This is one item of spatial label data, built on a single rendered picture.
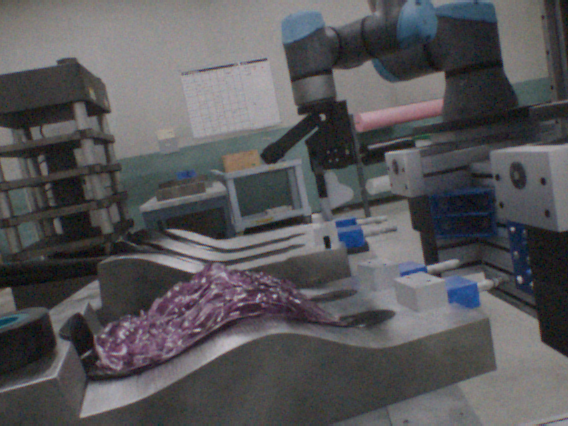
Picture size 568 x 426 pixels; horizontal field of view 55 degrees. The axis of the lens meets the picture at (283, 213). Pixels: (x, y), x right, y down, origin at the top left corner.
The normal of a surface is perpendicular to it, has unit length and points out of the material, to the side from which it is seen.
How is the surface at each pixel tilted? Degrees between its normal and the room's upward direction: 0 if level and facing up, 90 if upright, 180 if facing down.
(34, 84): 90
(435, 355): 90
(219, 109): 90
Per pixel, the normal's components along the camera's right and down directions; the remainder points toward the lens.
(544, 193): -0.98, 0.20
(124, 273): -0.04, 0.13
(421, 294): 0.25, 0.07
